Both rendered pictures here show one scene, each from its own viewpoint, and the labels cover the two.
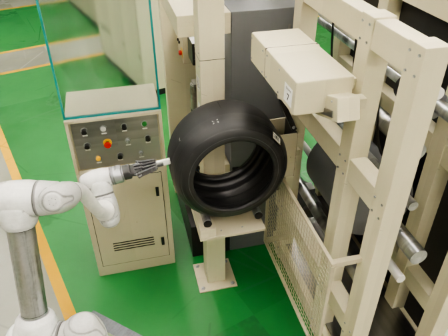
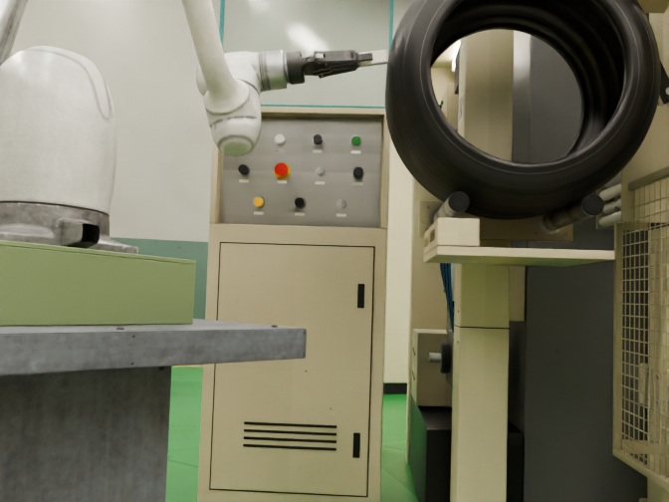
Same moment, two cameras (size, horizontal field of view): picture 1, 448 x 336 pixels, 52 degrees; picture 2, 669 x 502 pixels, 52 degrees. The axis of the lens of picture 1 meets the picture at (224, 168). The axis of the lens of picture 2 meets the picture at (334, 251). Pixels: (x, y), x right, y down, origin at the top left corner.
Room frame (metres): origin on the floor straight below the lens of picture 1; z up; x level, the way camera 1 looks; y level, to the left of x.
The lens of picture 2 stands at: (0.35, -0.07, 0.70)
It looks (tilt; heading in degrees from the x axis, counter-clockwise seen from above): 4 degrees up; 17
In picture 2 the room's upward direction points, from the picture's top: 2 degrees clockwise
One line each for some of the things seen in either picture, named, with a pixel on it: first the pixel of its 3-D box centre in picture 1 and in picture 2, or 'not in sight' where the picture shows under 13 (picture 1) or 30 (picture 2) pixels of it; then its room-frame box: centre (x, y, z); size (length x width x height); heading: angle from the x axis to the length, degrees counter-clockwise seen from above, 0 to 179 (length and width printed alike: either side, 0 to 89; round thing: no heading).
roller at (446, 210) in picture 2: (201, 204); (449, 211); (1.96, 0.13, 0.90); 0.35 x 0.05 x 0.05; 14
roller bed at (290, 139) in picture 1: (278, 148); (636, 170); (2.31, -0.33, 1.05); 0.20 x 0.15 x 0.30; 14
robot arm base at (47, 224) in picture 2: not in sight; (54, 232); (1.10, 0.54, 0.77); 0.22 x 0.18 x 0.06; 61
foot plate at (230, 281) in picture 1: (215, 274); not in sight; (2.25, 0.07, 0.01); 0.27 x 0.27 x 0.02; 14
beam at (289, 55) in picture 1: (295, 67); not in sight; (1.95, -0.33, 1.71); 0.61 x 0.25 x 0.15; 14
